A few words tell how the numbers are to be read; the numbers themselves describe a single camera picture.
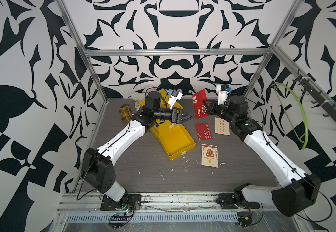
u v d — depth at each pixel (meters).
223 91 0.63
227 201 0.74
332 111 0.55
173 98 0.65
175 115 0.62
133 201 0.75
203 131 1.02
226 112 0.62
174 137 0.99
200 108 0.75
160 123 0.69
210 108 0.64
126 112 1.11
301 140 0.70
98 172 0.42
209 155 0.89
